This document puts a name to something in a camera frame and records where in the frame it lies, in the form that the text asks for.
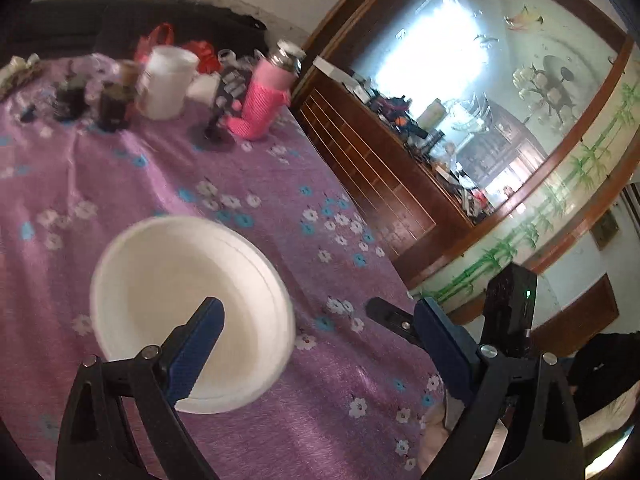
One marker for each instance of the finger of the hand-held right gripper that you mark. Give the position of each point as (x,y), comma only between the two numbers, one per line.
(395,322)

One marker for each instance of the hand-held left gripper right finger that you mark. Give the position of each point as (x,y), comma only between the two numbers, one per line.
(442,345)

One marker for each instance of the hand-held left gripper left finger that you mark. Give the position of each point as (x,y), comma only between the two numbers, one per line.
(197,355)

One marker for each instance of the small white bowl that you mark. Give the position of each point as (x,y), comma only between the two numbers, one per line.
(175,280)

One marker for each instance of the person's right hand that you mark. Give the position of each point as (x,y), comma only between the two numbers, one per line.
(437,435)

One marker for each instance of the dark cloth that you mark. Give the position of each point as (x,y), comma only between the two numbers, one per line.
(605,375)

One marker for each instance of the small framed picture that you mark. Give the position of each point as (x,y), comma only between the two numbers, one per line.
(605,230)

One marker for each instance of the purple floral tablecloth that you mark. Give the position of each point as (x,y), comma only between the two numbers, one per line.
(125,185)

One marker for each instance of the black phone stand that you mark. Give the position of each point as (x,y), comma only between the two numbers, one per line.
(212,137)

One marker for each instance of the large wood-framed mirror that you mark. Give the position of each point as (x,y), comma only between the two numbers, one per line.
(475,60)

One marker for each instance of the white box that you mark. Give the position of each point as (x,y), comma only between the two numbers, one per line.
(332,70)

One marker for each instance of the dark jar with wooden lid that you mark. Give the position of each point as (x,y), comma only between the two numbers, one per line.
(116,107)

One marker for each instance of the bottle in pink knit sleeve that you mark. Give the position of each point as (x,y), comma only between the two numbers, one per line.
(265,95)

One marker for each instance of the small white container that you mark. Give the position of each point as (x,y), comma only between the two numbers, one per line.
(202,90)

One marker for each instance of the white plastic jar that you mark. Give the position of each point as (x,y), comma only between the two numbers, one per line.
(167,85)

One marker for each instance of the black cylindrical motor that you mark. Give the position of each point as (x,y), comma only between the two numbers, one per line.
(70,102)

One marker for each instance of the brown-capped bottle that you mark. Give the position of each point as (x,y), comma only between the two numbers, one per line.
(130,72)

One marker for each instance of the red plastic bag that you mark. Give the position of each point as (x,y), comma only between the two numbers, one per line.
(157,40)

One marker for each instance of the leopard print pouch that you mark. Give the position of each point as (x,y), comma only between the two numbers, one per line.
(20,82)

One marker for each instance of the black sofa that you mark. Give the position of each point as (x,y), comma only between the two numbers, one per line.
(75,25)

